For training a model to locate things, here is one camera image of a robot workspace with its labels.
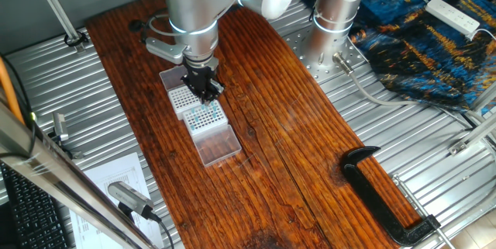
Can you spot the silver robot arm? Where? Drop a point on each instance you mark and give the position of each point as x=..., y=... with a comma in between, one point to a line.
x=190, y=8

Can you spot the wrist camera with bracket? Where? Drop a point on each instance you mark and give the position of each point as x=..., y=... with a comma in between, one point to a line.
x=162, y=49

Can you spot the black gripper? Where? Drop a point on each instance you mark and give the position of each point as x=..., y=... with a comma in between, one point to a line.
x=199, y=76

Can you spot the black C-clamp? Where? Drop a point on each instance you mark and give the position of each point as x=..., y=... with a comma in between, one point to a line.
x=372, y=198

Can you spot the small silver camera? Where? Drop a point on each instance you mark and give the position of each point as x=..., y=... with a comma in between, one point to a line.
x=60, y=126

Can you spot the silver depth camera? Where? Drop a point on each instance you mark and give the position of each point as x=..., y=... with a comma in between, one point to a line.
x=129, y=198

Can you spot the printed paper sheet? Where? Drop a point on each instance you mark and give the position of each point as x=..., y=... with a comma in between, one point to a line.
x=112, y=171

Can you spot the steel frame bar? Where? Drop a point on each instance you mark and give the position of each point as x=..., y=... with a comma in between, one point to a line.
x=58, y=175

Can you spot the white power strip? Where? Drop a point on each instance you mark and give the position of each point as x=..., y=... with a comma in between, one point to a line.
x=451, y=15

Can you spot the black keyboard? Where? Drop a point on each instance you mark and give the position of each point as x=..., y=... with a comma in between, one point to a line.
x=31, y=218

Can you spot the blue patterned cloth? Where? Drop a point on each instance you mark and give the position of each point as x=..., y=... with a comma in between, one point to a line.
x=426, y=55

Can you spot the white pipette tip box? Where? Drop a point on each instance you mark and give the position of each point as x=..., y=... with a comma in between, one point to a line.
x=212, y=125
x=178, y=99

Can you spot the orange tube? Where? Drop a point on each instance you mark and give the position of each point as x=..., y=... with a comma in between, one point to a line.
x=9, y=90

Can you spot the thin aluminium rail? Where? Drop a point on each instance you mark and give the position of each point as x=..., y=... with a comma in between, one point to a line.
x=55, y=4

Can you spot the brown wooden board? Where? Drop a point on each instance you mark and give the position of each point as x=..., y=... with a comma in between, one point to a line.
x=271, y=144

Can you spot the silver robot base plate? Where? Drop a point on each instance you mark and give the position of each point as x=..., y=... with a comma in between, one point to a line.
x=300, y=53

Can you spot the aluminium profile bar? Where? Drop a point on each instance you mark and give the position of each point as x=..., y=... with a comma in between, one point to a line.
x=472, y=134

